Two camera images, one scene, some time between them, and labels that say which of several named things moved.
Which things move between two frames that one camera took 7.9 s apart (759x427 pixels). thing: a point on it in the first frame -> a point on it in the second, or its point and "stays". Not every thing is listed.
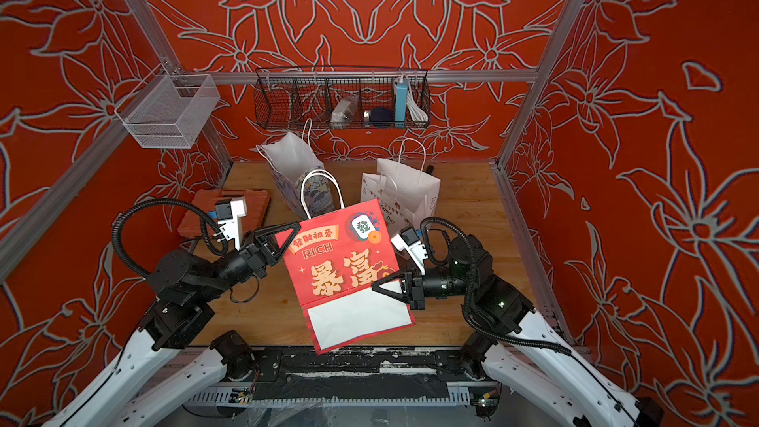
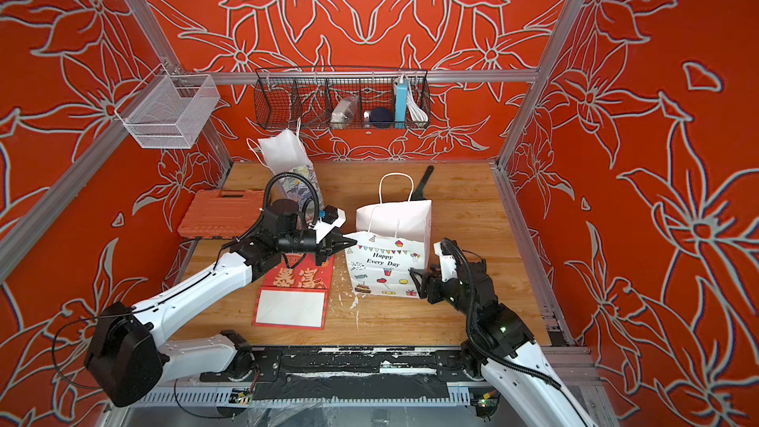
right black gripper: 414,290 -> 431,279
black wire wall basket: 342,98 stays
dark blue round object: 382,118 stays
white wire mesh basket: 168,110 stays
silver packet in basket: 344,112 stays
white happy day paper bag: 405,193 -> 393,237
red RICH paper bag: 336,261 -> 294,293
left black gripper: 257,255 -> 326,249
